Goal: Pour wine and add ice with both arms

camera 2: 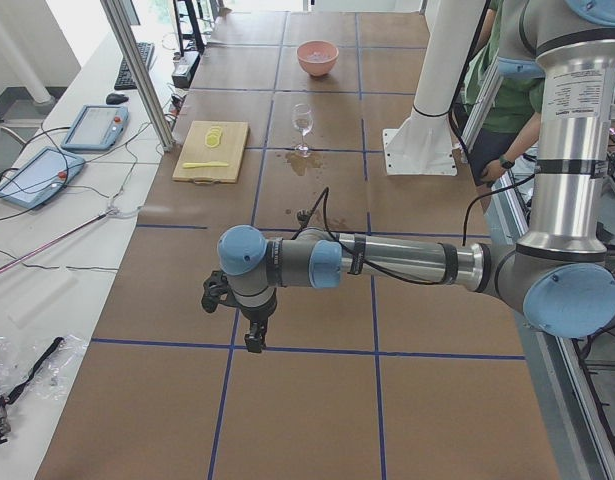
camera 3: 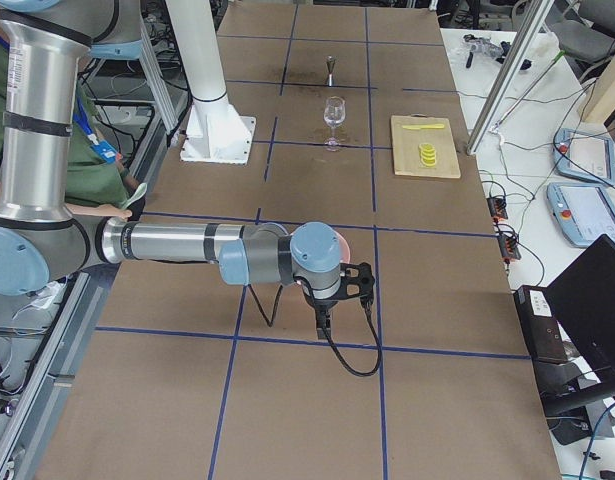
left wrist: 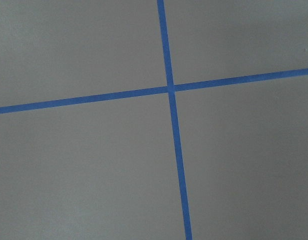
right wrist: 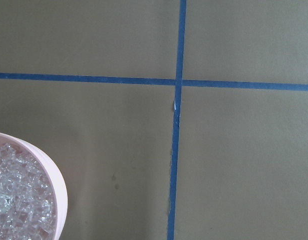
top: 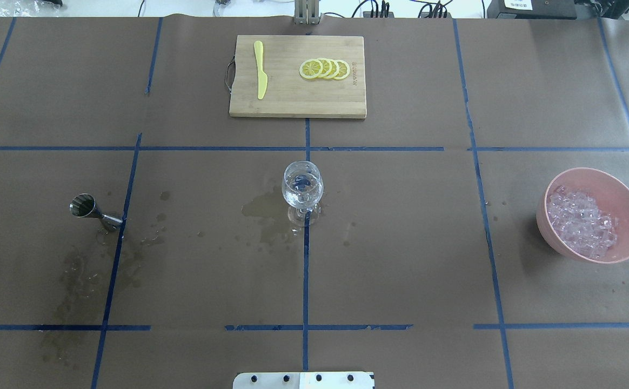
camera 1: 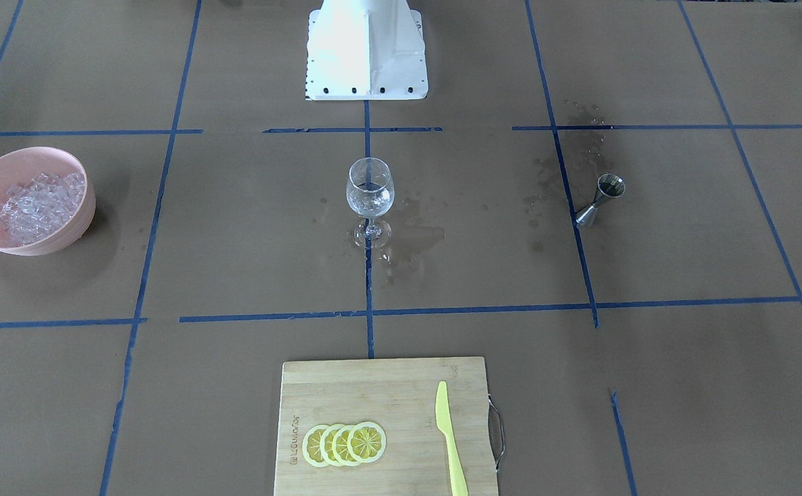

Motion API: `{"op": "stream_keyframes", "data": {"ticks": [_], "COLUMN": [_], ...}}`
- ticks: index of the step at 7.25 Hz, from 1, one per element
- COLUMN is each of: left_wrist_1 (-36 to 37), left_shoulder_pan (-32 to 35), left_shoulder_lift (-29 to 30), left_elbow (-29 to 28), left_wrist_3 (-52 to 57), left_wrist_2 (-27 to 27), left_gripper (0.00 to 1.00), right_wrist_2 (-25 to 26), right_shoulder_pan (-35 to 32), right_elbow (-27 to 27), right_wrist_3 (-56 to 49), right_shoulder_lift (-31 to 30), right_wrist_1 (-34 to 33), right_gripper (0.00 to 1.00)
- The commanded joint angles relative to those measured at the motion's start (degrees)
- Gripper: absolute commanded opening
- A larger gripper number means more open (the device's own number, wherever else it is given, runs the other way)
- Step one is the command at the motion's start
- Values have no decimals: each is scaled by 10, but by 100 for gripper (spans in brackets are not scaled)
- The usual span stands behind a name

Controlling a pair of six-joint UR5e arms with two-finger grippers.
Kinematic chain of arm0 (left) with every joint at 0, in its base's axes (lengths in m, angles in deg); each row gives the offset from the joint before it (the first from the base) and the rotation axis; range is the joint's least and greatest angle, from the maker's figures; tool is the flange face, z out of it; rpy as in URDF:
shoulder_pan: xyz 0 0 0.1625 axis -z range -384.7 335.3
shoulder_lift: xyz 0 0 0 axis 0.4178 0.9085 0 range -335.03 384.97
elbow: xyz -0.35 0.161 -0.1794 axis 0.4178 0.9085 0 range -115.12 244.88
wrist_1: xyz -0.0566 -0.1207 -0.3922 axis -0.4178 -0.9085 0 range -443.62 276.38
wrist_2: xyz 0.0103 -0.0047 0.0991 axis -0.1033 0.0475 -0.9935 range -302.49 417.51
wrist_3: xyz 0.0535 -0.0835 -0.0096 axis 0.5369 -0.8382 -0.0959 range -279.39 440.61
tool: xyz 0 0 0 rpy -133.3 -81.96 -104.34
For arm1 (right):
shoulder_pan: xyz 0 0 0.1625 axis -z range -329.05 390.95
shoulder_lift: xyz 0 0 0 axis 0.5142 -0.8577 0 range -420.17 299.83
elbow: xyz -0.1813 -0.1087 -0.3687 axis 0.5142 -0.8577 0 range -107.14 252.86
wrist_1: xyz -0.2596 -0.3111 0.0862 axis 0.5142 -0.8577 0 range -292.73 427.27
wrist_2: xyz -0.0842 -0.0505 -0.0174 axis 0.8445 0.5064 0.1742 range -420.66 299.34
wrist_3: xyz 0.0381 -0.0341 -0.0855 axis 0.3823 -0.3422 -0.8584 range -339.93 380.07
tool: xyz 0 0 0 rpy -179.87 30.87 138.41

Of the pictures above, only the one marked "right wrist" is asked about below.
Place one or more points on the clear ice cubes pile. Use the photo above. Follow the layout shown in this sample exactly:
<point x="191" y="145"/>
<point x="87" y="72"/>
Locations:
<point x="27" y="202"/>

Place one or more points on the pink bowl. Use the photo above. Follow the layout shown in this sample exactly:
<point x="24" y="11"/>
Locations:
<point x="54" y="175"/>

